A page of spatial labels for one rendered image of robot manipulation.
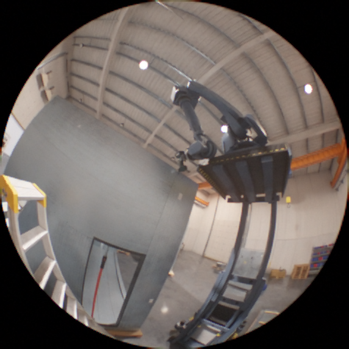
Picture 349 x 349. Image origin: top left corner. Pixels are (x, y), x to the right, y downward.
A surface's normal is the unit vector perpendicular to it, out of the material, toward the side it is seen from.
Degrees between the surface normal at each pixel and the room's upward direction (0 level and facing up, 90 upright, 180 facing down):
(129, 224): 90
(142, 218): 90
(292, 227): 90
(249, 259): 90
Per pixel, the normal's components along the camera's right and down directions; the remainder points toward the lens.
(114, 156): 0.54, -0.21
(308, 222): -0.78, -0.49
